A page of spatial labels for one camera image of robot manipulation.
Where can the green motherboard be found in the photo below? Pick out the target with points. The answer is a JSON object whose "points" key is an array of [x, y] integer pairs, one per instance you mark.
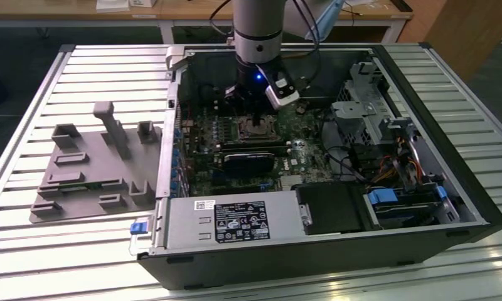
{"points": [[304, 153]]}

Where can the black drive bay box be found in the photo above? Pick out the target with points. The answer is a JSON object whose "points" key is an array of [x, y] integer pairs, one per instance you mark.
{"points": [[330, 207]]}

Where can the blue disk carrier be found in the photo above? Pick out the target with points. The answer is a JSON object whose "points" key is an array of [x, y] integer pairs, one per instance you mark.
{"points": [[382, 196]]}

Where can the small silver heatsink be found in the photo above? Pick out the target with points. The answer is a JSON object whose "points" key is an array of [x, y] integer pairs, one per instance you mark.
{"points": [[291, 182]]}

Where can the wooden desk white legs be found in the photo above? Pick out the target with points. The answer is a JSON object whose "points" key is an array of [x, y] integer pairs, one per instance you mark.
{"points": [[45, 14]]}

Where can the black RAM sticks pair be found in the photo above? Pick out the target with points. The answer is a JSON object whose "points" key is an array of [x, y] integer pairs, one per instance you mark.
{"points": [[251, 145]]}

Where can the grey power supply unit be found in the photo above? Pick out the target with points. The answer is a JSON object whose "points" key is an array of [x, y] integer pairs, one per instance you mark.
{"points": [[184, 225]]}

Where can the grey plastic parts rack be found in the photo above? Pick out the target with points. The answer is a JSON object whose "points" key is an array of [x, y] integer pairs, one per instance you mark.
{"points": [[92, 163]]}

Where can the white cardboard box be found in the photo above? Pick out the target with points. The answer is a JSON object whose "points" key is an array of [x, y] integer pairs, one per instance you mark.
{"points": [[112, 5]]}

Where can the black label sticker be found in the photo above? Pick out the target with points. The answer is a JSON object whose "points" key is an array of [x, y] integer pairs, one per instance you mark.
{"points": [[240, 221]]}

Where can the grey metal disk bay cage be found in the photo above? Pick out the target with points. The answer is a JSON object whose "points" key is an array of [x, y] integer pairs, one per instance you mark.
{"points": [[359, 119]]}

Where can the wooden cabinet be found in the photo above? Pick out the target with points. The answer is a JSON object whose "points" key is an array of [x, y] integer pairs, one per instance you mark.
{"points": [[473, 31]]}

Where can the black open PC case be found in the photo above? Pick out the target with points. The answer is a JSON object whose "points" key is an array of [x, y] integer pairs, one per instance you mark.
{"points": [[318, 266]]}

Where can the CPU socket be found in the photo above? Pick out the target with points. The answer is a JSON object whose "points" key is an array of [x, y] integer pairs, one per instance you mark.
{"points": [[255, 137]]}

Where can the black graphics card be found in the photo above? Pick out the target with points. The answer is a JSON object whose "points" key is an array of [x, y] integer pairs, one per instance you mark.
{"points": [[247, 163]]}

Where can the blue case latch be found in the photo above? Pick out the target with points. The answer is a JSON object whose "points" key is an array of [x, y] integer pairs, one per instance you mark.
{"points": [[137, 227]]}

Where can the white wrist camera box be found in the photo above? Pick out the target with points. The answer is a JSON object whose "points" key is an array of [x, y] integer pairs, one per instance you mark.
{"points": [[281, 91]]}

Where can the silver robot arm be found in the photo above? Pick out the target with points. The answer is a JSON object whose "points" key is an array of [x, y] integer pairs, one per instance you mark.
{"points": [[256, 31]]}

